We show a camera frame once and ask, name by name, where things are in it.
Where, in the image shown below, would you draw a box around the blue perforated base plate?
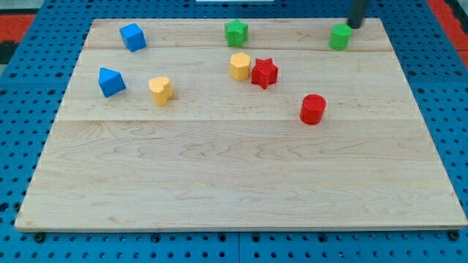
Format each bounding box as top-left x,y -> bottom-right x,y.
1,0 -> 467,262

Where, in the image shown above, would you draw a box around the blue triangle block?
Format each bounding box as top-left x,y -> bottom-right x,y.
98,68 -> 126,98

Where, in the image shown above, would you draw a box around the yellow heart block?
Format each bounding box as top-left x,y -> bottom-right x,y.
148,77 -> 173,107

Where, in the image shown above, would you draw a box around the green star block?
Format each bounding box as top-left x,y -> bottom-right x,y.
224,19 -> 249,47

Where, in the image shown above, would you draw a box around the green cylinder block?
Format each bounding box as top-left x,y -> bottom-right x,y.
328,23 -> 352,50

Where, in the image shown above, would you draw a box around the red star block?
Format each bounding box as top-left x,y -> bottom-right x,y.
251,58 -> 279,90

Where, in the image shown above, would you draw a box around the blue cube block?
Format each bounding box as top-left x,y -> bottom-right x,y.
119,23 -> 146,53

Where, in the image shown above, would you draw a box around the red cylinder block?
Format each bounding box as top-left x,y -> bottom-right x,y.
299,94 -> 327,125

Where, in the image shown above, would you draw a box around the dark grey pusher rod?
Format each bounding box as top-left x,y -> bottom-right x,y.
347,0 -> 370,29

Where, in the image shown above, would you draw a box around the wooden board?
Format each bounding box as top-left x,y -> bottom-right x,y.
15,18 -> 467,232

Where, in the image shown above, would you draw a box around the yellow hexagon block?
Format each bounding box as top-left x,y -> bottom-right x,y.
230,53 -> 251,81

